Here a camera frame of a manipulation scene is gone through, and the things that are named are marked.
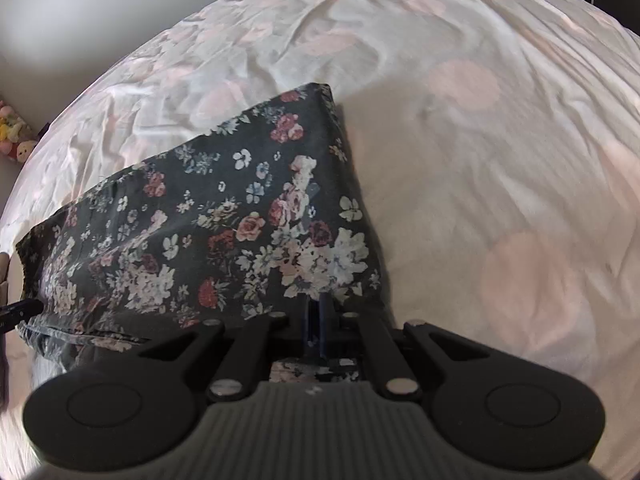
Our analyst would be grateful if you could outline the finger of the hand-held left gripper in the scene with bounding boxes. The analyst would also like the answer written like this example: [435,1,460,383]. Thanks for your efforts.
[0,299,45,334]

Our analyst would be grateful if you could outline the row of plush toys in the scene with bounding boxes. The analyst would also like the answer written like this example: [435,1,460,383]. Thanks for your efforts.
[0,101,40,163]

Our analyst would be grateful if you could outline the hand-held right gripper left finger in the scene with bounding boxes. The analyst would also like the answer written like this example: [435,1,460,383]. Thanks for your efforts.
[139,296,321,402]

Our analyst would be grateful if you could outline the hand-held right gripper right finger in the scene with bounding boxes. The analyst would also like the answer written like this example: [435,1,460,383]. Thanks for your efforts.
[320,294,493,402]

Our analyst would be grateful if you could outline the dark floral pants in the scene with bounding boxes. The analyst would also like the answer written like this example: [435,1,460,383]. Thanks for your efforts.
[15,81,386,384]

